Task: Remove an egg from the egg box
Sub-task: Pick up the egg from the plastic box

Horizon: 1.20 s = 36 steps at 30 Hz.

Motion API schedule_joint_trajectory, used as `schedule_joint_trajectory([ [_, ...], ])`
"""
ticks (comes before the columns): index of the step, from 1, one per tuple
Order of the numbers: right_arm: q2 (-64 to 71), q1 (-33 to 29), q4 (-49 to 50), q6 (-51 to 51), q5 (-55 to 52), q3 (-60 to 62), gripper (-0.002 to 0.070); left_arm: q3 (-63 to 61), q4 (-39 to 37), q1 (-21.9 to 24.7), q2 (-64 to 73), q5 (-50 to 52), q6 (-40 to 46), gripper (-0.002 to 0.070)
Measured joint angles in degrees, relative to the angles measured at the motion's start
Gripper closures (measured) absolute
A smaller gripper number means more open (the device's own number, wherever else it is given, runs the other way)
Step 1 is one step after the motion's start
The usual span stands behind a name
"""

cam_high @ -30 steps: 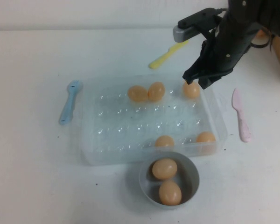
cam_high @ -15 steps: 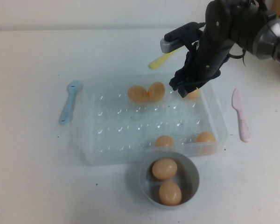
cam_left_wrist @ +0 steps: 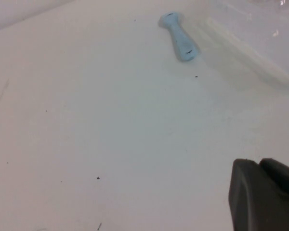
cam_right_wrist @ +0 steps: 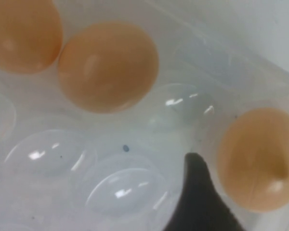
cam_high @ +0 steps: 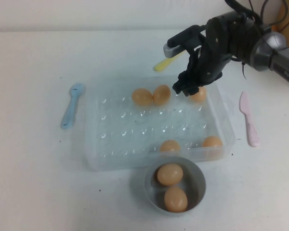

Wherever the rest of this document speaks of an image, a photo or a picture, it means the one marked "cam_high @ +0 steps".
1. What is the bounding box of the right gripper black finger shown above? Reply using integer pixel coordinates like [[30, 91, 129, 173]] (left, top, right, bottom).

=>
[[172, 64, 198, 95], [183, 84, 200, 97]]

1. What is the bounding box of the grey round bowl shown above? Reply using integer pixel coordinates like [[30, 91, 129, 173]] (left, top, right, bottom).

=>
[[144, 156, 206, 216]]

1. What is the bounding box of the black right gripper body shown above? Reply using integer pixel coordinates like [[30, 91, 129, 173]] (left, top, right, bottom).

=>
[[197, 11, 263, 87]]

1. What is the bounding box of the blue plastic spoon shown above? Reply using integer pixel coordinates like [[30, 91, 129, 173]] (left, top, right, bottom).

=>
[[60, 83, 86, 130]]

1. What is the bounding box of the black cable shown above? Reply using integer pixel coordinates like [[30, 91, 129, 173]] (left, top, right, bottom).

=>
[[260, 0, 289, 33]]

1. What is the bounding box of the clear plastic egg box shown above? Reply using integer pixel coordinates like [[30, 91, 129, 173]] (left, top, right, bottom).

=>
[[83, 74, 236, 172]]

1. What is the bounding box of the pink plastic knife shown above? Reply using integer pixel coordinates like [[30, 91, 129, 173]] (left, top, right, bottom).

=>
[[239, 91, 259, 147]]

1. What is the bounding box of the yellow plastic knife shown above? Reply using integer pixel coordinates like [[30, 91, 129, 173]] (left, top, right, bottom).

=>
[[153, 51, 185, 72]]

